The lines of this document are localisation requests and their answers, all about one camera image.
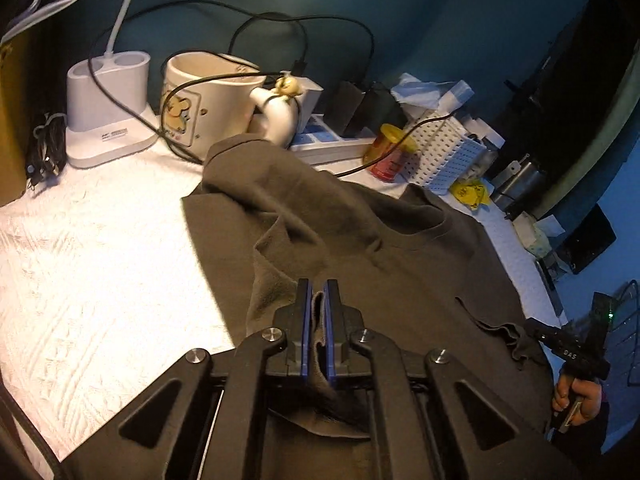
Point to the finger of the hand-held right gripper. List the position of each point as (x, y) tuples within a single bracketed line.
[(535, 331)]

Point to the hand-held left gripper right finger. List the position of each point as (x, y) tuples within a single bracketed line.
[(330, 320)]

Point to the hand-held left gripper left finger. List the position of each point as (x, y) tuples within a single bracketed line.
[(305, 320)]

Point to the dark grey t-shirt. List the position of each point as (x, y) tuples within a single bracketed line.
[(350, 220)]

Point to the person's right hand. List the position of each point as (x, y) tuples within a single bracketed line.
[(585, 400)]

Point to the crumpled white paper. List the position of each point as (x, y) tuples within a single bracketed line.
[(537, 232)]

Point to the black rectangular box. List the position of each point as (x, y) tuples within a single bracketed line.
[(587, 240)]

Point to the silver metal canister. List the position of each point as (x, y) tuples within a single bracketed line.
[(517, 182)]

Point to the yellow packet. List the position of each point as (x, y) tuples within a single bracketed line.
[(470, 194)]

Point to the white power strip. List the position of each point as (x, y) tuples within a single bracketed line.
[(330, 147)]

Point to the red can yellow lid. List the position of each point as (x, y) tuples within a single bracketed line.
[(390, 157)]

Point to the clear jar white lid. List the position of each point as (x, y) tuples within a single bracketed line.
[(487, 152)]

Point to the white perforated basket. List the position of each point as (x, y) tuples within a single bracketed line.
[(442, 160)]

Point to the white figurine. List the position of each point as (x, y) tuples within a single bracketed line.
[(275, 120)]

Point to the white textured bedspread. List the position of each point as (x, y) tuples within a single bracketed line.
[(100, 260)]

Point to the black charger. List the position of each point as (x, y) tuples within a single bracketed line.
[(342, 105), (380, 110)]

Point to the white charger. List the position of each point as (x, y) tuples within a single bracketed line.
[(312, 97)]

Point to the cream cartoon print mug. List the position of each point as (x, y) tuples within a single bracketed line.
[(200, 105)]

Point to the white plastic bag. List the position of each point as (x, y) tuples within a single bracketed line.
[(425, 92)]

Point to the white desk lamp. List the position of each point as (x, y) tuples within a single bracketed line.
[(107, 110)]

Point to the brown cardboard box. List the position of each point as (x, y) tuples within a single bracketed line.
[(12, 125)]

